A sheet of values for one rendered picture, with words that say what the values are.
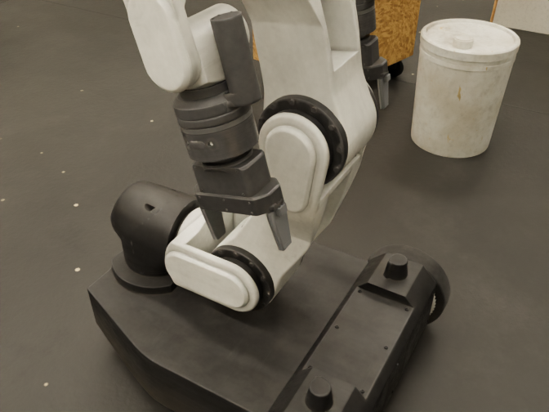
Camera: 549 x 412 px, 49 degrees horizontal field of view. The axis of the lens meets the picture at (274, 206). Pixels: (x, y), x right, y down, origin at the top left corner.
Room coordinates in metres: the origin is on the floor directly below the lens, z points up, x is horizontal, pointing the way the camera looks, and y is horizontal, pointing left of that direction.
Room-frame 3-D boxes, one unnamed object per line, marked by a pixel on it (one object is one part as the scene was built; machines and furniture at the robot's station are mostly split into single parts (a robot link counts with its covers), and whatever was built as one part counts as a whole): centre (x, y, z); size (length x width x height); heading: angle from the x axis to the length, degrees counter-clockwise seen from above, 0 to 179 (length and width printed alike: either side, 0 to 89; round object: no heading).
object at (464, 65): (1.82, -0.61, 0.24); 0.32 x 0.30 x 0.47; 150
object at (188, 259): (0.89, 0.08, 0.28); 0.21 x 0.20 x 0.13; 60
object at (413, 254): (0.98, -0.29, 0.10); 0.20 x 0.05 x 0.20; 60
